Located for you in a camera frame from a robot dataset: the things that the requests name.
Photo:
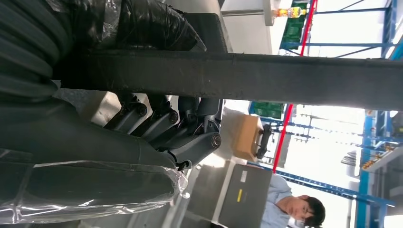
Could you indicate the small black device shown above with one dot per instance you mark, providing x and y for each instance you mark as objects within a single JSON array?
[{"x": 264, "y": 141}]

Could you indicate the brown cardboard box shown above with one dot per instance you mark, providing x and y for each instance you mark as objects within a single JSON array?
[{"x": 247, "y": 138}]

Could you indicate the blue warehouse shelving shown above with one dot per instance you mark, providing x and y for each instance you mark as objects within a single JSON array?
[{"x": 365, "y": 151}]

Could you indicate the person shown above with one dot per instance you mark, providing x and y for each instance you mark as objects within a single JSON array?
[{"x": 277, "y": 201}]

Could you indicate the white block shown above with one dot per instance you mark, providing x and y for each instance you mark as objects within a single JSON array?
[{"x": 104, "y": 107}]

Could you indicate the yellow drink bottle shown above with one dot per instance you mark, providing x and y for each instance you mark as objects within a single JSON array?
[{"x": 292, "y": 12}]

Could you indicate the red pole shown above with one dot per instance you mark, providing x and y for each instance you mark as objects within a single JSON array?
[{"x": 281, "y": 138}]

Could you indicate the green box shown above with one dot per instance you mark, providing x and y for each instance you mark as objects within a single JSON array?
[
  {"x": 294, "y": 31},
  {"x": 267, "y": 110}
]

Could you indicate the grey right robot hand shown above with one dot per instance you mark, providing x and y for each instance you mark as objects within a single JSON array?
[{"x": 78, "y": 148}]

